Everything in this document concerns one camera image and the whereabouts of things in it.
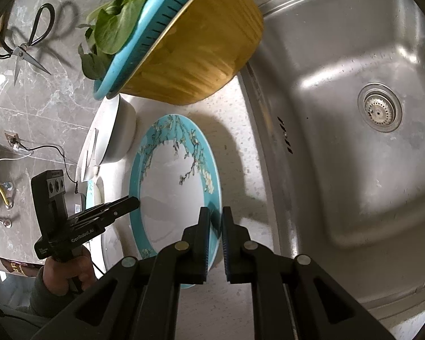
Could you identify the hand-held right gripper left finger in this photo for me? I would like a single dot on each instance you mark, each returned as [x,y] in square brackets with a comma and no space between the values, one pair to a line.
[206,230]

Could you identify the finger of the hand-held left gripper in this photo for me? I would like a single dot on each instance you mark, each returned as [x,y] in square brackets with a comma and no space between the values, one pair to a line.
[122,205]
[86,216]

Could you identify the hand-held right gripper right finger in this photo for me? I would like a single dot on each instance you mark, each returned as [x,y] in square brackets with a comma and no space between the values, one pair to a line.
[226,233]

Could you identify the teal floral plate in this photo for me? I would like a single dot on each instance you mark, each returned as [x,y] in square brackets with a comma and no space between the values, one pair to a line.
[170,191]

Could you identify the sink drain strainer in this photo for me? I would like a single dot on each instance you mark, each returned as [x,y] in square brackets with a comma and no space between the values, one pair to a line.
[379,108]

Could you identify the wall socket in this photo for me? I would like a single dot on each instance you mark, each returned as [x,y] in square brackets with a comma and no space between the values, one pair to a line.
[12,136]

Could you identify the person's left forearm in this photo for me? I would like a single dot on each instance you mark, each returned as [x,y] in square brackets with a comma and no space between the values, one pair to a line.
[42,304]

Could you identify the person's left hand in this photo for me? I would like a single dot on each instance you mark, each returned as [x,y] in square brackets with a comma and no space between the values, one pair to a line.
[56,276]

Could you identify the stainless steel sink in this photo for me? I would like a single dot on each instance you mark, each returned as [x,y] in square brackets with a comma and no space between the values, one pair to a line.
[340,166]

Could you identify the yellow plastic basin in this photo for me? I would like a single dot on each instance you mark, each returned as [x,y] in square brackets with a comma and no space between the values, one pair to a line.
[205,42]

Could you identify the stainless steel pot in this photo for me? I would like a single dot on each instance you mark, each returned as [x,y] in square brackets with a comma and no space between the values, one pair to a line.
[74,203]

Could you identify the plain white bowl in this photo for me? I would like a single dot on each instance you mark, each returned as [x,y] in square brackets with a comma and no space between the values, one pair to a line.
[122,131]

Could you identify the leafy green vegetable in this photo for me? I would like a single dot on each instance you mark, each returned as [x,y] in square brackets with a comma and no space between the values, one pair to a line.
[117,24]

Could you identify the teal rimmed plate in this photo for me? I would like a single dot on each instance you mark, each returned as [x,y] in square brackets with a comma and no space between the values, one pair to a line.
[93,194]

